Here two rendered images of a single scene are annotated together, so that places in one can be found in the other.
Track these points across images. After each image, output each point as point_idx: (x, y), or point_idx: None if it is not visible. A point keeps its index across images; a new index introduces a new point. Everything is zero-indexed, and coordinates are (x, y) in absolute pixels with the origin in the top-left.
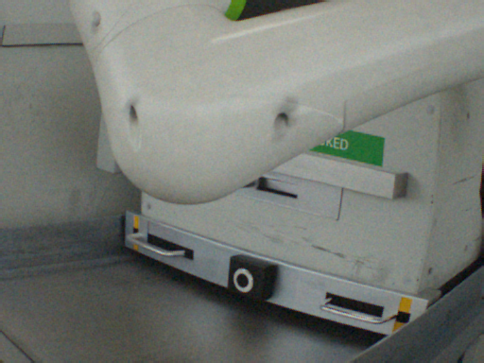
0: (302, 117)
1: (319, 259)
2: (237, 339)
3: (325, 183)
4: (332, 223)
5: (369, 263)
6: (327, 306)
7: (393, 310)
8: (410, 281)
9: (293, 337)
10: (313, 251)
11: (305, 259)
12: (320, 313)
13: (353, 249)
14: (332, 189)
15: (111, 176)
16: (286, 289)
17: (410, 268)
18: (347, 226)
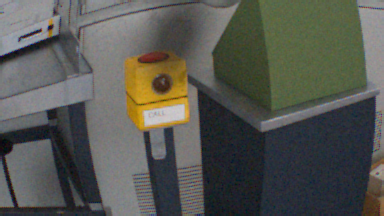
0: None
1: (12, 28)
2: (7, 67)
3: (13, 1)
4: (16, 12)
5: (31, 17)
6: (25, 38)
7: (46, 26)
8: (49, 13)
9: (16, 59)
10: (10, 26)
11: (7, 31)
12: (17, 47)
13: (24, 16)
14: (16, 1)
15: None
16: (4, 46)
17: (48, 9)
18: (21, 10)
